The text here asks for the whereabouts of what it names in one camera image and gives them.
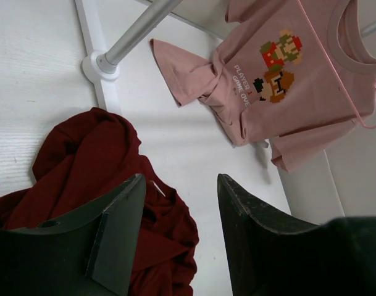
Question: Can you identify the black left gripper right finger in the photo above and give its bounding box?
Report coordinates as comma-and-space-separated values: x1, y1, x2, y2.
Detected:
217, 174, 376, 295

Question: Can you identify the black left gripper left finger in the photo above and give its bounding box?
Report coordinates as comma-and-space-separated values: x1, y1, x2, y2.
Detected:
0, 174, 146, 295

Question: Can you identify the dark red t shirt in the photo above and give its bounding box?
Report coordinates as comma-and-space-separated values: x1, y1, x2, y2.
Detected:
0, 108, 199, 295

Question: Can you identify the pink wire hanger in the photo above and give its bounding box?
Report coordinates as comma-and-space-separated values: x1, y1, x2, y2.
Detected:
299, 1, 376, 129

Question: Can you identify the pink printed t shirt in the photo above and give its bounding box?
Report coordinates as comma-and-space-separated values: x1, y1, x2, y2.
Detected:
151, 1, 359, 172

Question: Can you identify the white metal clothes rack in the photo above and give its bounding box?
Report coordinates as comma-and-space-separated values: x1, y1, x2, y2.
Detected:
73, 0, 376, 216

